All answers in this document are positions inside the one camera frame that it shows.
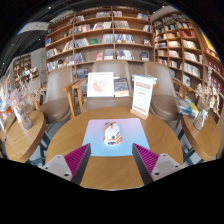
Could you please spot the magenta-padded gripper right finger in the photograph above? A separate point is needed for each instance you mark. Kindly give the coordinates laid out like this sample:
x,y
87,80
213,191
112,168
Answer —
x,y
148,161

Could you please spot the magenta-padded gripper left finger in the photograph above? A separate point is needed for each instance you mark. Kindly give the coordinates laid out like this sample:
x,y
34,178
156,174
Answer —
x,y
76,161

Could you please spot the white orange patterned computer mouse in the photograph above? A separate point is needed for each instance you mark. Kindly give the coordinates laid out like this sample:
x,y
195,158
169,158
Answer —
x,y
112,133

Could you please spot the pink blue gradient mouse pad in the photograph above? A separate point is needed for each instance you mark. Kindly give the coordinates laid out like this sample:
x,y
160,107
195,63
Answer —
x,y
133,136

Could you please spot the round wooden side table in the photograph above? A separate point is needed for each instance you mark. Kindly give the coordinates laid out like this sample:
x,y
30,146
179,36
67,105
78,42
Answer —
x,y
23,141
201,141

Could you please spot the tan leather wooden armchair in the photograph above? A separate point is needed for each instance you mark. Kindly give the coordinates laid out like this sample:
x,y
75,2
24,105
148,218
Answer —
x,y
110,66
56,100
163,100

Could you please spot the glass vase with dried flowers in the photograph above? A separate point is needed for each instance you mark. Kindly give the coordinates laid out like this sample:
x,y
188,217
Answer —
x,y
200,119
25,120

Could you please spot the stack of colourful books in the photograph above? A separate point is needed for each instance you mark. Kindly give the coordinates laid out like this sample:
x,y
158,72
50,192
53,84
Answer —
x,y
187,107

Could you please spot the white sign on wooden base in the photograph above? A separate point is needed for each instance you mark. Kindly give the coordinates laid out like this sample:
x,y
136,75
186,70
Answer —
x,y
142,95

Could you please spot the dark cover book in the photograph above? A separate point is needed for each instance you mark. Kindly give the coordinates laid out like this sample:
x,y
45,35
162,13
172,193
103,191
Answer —
x,y
121,87

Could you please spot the white framed pink flower picture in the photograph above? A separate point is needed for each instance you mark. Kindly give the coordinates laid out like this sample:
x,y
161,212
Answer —
x,y
100,84

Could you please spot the distant wooden bookshelf unit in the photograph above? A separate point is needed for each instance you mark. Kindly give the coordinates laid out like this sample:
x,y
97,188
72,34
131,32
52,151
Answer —
x,y
25,68

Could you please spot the curved wooden bookshelf unit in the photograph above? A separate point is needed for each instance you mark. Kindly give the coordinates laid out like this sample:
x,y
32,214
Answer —
x,y
185,46

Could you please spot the wide wooden bookshelf unit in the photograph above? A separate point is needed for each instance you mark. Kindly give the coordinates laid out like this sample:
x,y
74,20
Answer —
x,y
100,33

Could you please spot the white hanging ceiling sign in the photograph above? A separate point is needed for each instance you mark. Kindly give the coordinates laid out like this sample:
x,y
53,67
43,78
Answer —
x,y
33,27

